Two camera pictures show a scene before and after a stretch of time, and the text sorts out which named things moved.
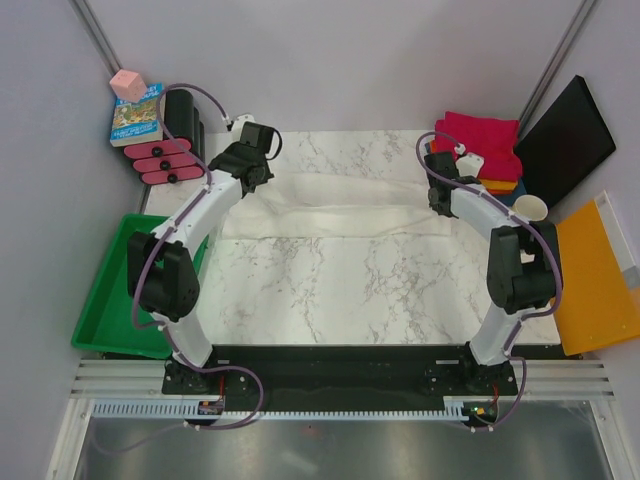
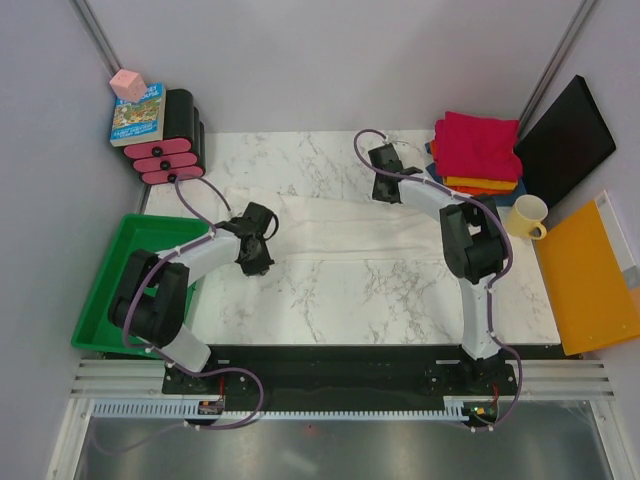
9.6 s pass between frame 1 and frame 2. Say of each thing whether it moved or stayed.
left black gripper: moved
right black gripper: moved
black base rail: stayed
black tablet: stayed
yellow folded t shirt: stayed
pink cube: stayed
